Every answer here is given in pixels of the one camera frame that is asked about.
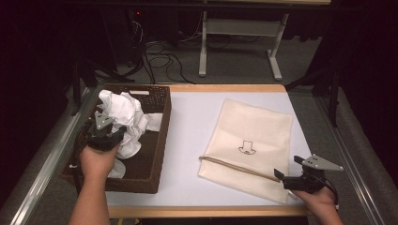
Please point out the white table mat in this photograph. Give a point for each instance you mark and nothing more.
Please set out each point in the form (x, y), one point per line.
(187, 131)

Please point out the cream zippered fabric bag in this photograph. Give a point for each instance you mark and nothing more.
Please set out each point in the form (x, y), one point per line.
(253, 125)

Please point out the white cloth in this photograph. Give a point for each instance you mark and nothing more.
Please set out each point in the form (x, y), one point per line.
(125, 109)

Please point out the person's left hand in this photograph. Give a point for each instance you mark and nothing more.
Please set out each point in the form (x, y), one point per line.
(97, 162)

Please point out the black metal stand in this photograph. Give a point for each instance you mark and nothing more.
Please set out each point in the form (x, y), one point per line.
(333, 93)
(82, 73)

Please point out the black computer tower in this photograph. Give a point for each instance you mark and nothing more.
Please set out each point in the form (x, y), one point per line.
(123, 37)

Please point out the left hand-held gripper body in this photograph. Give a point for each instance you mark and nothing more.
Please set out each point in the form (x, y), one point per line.
(101, 137)

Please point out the white metal desk frame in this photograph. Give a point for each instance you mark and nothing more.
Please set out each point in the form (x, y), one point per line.
(241, 27)

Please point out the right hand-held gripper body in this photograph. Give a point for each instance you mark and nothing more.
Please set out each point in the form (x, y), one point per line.
(309, 179)

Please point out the brown woven basket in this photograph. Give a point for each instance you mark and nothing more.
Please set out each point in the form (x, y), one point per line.
(147, 156)

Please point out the person's right hand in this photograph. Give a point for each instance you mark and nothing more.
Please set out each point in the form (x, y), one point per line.
(319, 201)

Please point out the silver metal rail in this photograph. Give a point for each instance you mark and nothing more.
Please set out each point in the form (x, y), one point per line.
(347, 156)
(47, 168)

